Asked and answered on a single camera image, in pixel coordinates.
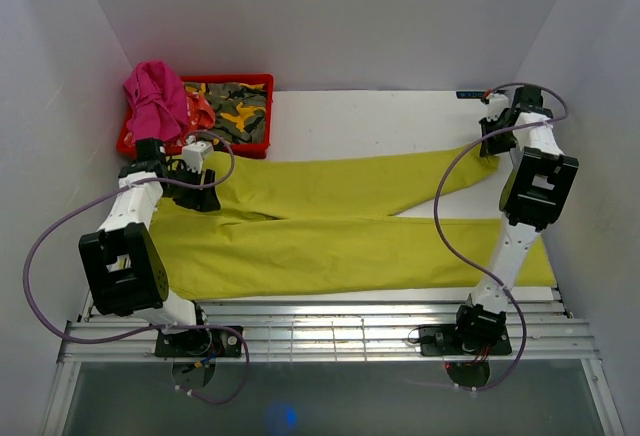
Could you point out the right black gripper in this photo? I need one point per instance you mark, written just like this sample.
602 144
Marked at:
490 147

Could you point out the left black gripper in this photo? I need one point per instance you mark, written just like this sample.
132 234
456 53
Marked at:
205 200

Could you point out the yellow-green trousers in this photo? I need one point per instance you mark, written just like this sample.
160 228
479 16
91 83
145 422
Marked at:
322 227

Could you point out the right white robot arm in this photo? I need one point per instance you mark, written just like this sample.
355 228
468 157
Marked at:
532 199

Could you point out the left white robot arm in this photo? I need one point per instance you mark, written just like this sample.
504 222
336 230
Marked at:
124 270

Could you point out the blue table label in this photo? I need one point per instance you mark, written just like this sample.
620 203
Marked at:
469 95

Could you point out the orange patterned garment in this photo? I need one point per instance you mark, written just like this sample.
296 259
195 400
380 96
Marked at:
200 116

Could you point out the camouflage garment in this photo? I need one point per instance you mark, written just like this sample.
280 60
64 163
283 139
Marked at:
240 109

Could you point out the red plastic bin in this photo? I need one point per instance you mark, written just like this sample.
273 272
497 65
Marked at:
254 151

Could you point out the pink garment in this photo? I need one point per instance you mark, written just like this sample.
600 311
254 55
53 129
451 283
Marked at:
157 98

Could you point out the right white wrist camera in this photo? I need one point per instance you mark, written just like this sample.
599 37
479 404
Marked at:
495 104

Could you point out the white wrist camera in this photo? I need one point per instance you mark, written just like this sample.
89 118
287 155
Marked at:
195 154
495 104

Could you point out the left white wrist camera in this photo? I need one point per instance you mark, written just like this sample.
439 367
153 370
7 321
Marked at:
195 154

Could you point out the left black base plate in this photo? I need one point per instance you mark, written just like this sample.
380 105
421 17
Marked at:
225 343

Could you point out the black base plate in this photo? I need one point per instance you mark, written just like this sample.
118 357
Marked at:
225 343
448 340

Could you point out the aluminium rail frame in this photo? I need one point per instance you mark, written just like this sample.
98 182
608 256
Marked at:
374 326

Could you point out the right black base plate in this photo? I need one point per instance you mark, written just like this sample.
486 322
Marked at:
448 340

